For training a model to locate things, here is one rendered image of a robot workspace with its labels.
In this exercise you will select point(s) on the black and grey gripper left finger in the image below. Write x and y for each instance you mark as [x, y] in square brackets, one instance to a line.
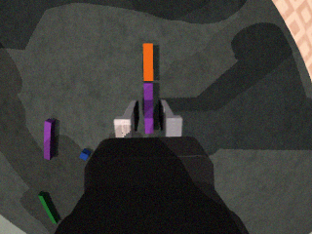
[126, 125]

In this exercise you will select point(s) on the purple rod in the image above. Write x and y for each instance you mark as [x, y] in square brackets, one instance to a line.
[49, 135]
[148, 107]

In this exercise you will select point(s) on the orange rod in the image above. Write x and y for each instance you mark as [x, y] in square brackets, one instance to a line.
[148, 62]

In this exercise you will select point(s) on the small blue cube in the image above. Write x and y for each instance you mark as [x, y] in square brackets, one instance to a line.
[85, 154]

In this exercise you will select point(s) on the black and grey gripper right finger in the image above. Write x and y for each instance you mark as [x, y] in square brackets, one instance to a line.
[170, 124]

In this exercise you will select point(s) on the dark green rod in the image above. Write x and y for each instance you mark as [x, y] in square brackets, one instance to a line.
[48, 207]

